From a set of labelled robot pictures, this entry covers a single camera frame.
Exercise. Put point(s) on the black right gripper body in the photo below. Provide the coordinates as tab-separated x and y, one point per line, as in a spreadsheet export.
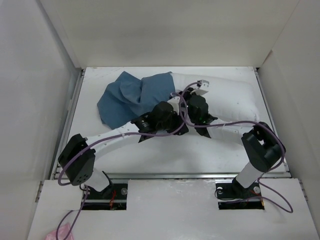
191	115

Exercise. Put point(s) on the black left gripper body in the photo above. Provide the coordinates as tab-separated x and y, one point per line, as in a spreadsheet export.
174	121

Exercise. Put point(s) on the white pillow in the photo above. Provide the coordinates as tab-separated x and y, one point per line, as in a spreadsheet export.
228	100

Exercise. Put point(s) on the blue fabric pillowcase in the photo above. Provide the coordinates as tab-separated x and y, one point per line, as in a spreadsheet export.
129	97

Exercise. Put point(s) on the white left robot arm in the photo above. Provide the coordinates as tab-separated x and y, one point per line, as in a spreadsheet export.
78	157

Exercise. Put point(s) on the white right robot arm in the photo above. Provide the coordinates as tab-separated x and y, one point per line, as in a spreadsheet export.
263	149

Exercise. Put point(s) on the pink plastic bag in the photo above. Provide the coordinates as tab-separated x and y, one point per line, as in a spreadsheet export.
61	233

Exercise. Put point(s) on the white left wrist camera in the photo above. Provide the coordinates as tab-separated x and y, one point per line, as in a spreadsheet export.
175	103

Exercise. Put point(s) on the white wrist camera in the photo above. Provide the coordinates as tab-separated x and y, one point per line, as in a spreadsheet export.
202	87
175	103

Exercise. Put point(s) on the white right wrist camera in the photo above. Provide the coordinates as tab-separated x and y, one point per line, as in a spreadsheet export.
202	87

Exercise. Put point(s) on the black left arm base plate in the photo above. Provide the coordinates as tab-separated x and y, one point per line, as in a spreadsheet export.
116	200

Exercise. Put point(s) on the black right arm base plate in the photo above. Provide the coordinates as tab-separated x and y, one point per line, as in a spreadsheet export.
232	196

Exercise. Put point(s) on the aluminium front rail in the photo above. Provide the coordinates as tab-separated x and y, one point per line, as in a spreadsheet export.
276	175

